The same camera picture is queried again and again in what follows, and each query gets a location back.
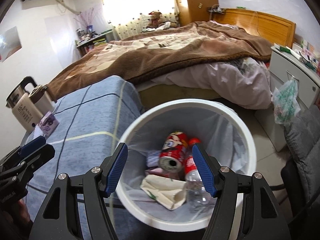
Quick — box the purple branch vase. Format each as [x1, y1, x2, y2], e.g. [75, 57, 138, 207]
[73, 7, 96, 34]

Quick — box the clear plastic cola bottle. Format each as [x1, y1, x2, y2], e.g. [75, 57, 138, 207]
[184, 138, 216, 210]

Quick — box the brown white thermal mug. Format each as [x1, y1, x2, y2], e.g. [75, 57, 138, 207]
[29, 85, 56, 115]

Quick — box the beige paper bag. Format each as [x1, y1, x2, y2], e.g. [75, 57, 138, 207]
[140, 174, 187, 211]

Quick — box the brown blanket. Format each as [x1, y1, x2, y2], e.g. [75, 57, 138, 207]
[48, 21, 272, 99]

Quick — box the patterned curtain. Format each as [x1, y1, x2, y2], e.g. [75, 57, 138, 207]
[102, 0, 179, 39]

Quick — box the lavender foam net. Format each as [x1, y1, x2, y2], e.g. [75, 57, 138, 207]
[146, 150, 161, 168]

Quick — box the blue checked tablecloth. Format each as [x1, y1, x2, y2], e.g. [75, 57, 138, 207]
[19, 75, 201, 240]

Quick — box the left hand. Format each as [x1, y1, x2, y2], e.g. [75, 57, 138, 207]
[1, 199, 33, 239]

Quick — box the white trash bin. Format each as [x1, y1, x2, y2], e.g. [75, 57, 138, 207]
[116, 99, 256, 232]

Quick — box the teddy bear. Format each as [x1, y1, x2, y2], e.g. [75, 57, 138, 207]
[147, 11, 178, 29]

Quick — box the wooden headboard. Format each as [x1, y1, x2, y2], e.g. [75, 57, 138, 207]
[213, 8, 296, 48]

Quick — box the green printed plastic bag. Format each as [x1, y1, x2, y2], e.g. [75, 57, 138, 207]
[272, 79, 301, 125]

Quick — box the red soda can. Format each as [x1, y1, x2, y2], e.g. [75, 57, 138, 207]
[158, 131, 188, 173]

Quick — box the purple small carton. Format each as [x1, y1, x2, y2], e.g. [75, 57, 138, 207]
[33, 111, 59, 139]

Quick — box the grey quilted cushion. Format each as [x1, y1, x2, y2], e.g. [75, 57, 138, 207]
[284, 105, 319, 201]

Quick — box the silver wall poster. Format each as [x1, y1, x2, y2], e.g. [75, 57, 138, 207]
[0, 27, 22, 62]

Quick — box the beige electric kettle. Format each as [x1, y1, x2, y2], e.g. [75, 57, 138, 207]
[6, 76, 43, 133]

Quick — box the white nightstand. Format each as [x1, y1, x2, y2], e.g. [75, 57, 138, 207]
[255, 44, 319, 152]

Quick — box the cluttered white shelf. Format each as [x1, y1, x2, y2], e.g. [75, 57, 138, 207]
[75, 29, 114, 57]

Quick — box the pink bed sheet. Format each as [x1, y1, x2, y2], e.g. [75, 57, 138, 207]
[151, 57, 272, 109]

